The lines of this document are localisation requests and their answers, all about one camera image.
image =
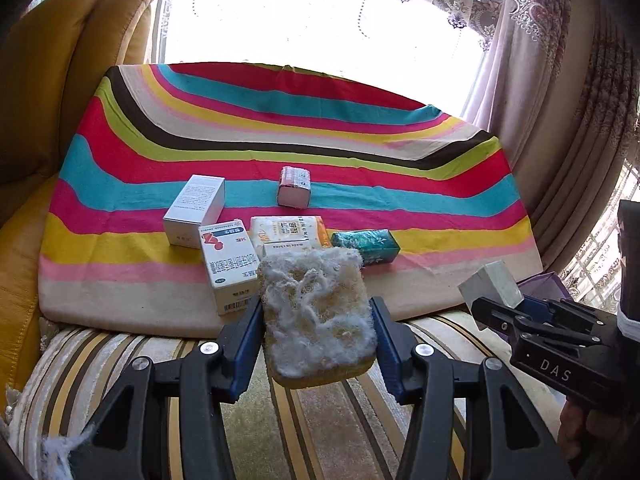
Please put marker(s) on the small red white box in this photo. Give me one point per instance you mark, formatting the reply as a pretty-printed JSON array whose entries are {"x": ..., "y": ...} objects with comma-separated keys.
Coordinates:
[{"x": 294, "y": 189}]

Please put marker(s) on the person right hand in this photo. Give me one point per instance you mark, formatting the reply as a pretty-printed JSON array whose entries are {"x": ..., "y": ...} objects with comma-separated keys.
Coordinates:
[{"x": 576, "y": 425}]

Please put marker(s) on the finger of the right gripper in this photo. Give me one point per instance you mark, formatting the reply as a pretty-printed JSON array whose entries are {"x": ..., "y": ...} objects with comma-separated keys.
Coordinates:
[
  {"x": 566, "y": 313},
  {"x": 517, "y": 326}
]

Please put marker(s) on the patterned pink curtain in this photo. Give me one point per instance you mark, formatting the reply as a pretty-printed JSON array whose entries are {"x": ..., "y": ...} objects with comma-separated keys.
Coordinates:
[{"x": 559, "y": 86}]

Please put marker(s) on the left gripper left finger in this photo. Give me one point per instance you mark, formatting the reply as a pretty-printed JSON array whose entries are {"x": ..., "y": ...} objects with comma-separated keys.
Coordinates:
[{"x": 128, "y": 433}]

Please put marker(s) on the white orange flat packet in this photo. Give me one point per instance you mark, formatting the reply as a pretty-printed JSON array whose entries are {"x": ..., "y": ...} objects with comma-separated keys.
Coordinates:
[{"x": 276, "y": 234}]

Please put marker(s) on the teal tissue packet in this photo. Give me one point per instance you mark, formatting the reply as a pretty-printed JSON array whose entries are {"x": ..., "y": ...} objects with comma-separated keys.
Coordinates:
[{"x": 374, "y": 246}]

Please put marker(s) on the mustard yellow sofa pillow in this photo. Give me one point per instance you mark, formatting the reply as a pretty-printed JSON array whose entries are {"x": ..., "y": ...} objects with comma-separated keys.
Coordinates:
[{"x": 51, "y": 63}]

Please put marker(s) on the white box red logo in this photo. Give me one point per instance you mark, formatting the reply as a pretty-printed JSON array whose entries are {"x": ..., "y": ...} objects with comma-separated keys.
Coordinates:
[{"x": 231, "y": 265}]

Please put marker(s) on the white tall text box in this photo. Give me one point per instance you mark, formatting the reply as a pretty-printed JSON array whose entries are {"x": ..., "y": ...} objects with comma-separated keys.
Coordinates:
[{"x": 199, "y": 203}]

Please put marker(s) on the small silver white box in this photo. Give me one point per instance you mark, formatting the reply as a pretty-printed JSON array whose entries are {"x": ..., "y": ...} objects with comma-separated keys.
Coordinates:
[{"x": 494, "y": 282}]

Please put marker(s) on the rainbow striped cushion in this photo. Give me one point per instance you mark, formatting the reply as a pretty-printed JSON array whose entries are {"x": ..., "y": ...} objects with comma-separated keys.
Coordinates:
[{"x": 376, "y": 160}]

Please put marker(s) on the yellow white sponge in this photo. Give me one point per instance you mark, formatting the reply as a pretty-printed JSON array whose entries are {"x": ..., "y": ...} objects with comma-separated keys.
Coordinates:
[{"x": 318, "y": 318}]

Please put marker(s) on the purple storage box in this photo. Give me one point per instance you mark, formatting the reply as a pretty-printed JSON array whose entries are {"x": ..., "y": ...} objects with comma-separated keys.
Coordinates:
[{"x": 544, "y": 286}]

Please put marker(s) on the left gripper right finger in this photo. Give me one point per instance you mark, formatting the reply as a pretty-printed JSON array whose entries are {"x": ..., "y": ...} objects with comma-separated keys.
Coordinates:
[{"x": 506, "y": 438}]

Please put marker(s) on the striped beige seat cushion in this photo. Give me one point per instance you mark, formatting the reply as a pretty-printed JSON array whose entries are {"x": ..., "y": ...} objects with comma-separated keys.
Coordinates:
[{"x": 346, "y": 430}]

